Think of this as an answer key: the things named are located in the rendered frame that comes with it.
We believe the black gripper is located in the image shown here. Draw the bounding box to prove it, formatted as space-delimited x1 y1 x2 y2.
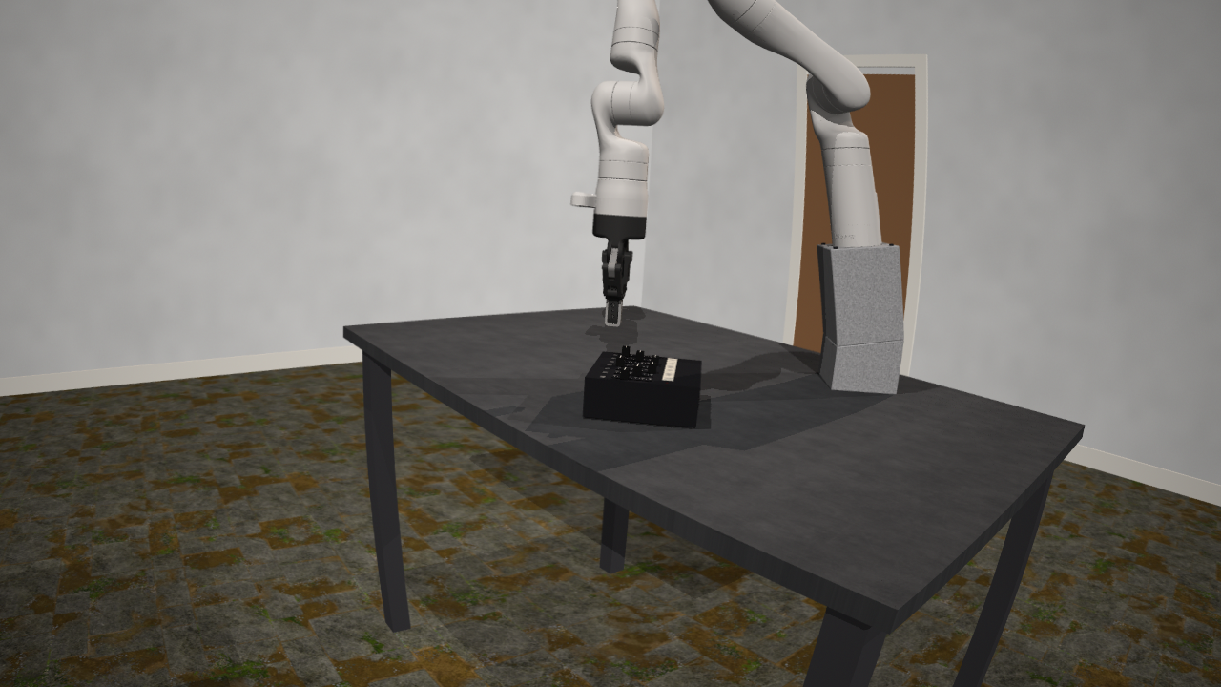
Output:
592 214 647 326

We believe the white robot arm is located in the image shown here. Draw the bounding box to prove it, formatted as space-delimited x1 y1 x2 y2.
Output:
570 0 882 246

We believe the dark grey lighting desk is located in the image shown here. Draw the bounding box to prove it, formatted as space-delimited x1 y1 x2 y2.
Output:
582 347 702 428

